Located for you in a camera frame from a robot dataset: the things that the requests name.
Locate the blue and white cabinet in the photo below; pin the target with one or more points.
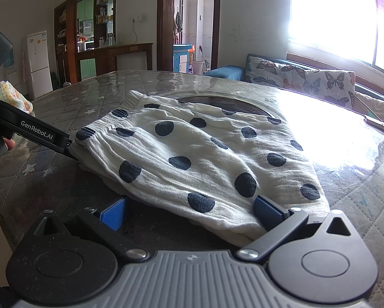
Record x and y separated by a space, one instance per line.
180 48

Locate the dark wooden shelf unit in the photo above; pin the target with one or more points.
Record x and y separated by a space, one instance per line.
71 32

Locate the butterfly print cushion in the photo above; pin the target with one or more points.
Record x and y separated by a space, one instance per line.
307 78

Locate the dark wooden console table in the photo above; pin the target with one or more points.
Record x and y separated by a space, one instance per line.
121 48

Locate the white wall outlet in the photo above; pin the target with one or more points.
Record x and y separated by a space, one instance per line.
137 18

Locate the white fridge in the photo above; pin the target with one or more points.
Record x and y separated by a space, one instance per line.
39 67

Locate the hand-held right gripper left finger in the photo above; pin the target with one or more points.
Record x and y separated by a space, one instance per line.
115 215

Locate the colourful patterned cloth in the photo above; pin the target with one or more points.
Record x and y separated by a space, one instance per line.
9 95

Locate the teal sofa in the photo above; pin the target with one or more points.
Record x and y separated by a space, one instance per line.
225 72

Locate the white pillow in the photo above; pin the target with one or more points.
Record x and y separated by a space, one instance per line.
374 106

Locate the floor mop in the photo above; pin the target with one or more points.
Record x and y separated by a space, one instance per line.
204 62

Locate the pink hanging towel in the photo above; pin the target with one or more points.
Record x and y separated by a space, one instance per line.
24 69

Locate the white bucket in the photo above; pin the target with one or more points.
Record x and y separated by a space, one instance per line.
197 67

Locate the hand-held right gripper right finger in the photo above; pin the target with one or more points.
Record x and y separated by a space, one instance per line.
265 212

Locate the dark wooden door frame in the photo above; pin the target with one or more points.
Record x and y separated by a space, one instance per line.
164 22

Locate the white polka dot shorts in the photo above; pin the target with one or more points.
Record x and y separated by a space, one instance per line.
195 154

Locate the green base cabinet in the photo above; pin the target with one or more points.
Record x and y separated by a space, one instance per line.
88 69

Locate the green wall cabinet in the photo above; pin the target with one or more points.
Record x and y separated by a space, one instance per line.
84 9

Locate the white floor brush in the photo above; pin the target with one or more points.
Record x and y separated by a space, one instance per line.
66 82

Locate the grey hanging cloth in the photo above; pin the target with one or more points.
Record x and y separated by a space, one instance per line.
178 22

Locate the large window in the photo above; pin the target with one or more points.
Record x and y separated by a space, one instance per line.
333 12

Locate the grey star quilted table cover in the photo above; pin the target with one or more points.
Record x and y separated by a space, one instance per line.
115 86

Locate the person's left hand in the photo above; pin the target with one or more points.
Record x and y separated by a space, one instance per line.
9 143

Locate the white microwave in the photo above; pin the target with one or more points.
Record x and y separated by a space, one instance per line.
88 45

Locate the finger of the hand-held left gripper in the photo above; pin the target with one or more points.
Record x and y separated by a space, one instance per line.
69 152

